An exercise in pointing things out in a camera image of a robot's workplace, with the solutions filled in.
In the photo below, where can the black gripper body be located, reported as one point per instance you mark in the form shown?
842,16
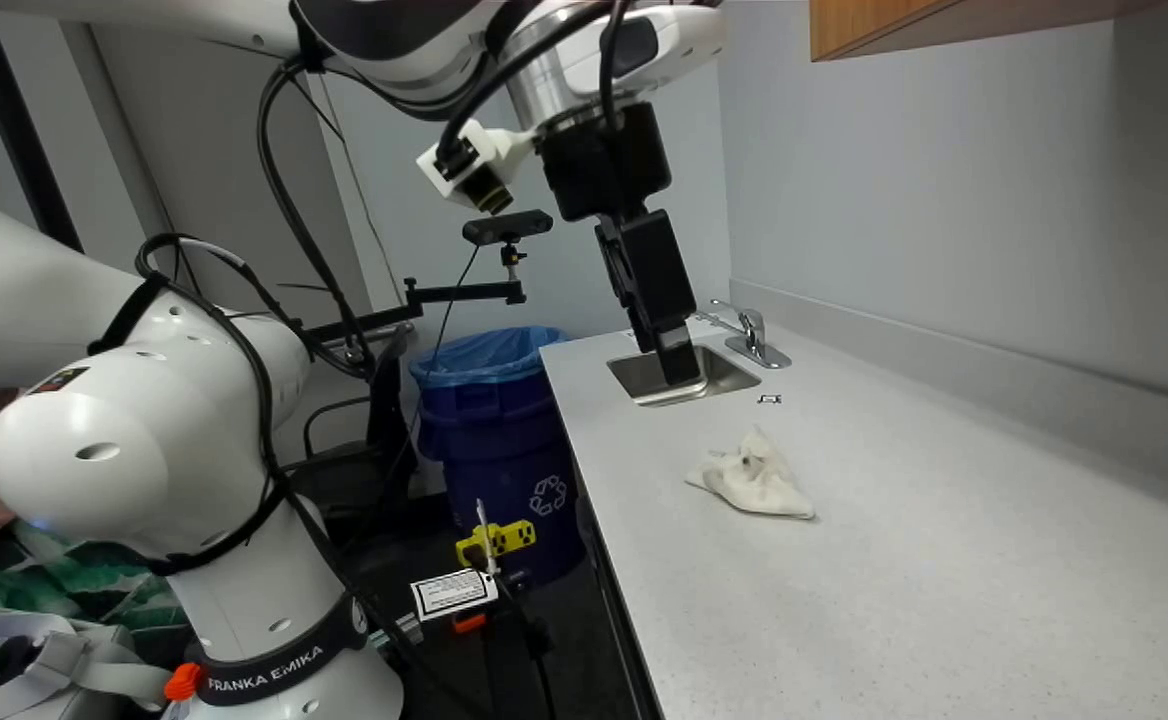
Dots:
607,162

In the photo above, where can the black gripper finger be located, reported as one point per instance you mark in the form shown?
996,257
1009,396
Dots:
620,280
664,294

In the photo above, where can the beige cloth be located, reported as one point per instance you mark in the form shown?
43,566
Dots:
758,483

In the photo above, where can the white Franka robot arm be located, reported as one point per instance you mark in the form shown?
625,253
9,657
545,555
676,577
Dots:
144,424

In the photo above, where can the green patterned cloth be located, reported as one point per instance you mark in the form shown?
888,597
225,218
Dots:
66,573

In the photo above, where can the small black-white marker tag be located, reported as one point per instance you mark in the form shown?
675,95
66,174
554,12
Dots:
771,396

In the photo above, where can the blue recycling bin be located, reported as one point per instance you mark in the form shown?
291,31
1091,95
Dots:
490,424

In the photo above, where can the yellow clamp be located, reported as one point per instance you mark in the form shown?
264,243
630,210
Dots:
493,541

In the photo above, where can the white label tag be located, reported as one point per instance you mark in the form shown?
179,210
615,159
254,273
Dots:
452,592

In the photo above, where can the orange knob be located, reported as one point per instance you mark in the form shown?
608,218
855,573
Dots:
183,682

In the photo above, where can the black stereo camera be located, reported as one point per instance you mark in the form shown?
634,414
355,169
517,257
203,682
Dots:
507,224

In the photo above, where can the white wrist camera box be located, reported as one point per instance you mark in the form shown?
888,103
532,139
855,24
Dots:
469,159

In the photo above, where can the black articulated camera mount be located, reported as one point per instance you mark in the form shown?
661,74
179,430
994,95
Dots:
458,294

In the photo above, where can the wooden wall cabinet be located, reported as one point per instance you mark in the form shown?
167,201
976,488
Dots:
866,24

